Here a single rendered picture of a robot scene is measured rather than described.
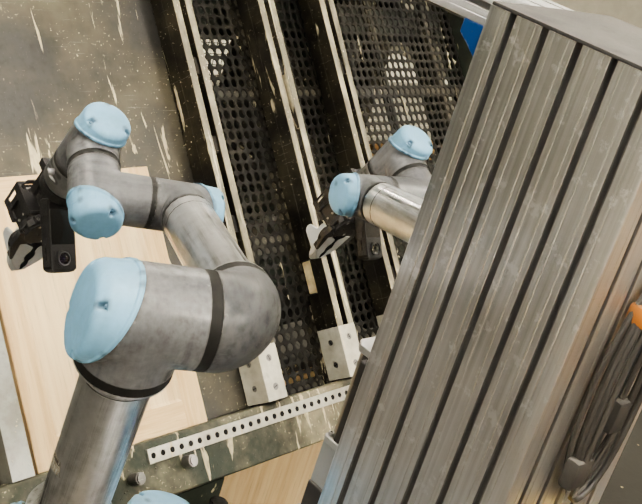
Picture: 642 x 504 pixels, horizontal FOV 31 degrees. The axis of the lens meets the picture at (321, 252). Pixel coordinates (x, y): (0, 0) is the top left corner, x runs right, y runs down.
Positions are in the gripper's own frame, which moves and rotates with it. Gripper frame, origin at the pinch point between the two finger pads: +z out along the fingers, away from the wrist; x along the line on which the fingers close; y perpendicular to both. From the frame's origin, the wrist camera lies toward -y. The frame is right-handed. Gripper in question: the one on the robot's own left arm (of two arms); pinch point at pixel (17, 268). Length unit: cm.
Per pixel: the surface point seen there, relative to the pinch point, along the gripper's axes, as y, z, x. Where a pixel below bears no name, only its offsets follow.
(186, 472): -25, 44, -48
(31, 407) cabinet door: -7.6, 37.6, -16.3
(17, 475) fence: -19.4, 39.6, -9.9
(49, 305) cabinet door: 10.3, 31.3, -24.2
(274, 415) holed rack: -17, 42, -76
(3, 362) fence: -0.3, 31.9, -10.8
